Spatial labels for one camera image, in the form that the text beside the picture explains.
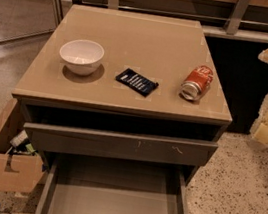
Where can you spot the dark blue rxbar wrapper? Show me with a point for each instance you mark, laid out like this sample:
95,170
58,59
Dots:
137,82

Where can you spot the grey open middle drawer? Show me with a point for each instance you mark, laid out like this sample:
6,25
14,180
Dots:
89,185

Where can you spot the grey drawer cabinet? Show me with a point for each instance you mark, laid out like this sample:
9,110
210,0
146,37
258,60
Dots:
164,50

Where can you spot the grey top drawer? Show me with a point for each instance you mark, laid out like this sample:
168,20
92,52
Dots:
161,149

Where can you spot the orange soda can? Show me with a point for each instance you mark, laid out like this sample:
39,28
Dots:
196,83

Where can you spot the white ceramic bowl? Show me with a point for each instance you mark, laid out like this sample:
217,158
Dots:
82,57

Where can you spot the items inside cardboard box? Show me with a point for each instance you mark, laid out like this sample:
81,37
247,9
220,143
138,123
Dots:
21,145

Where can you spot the brown cardboard box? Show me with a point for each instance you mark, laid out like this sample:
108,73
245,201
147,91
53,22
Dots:
18,173

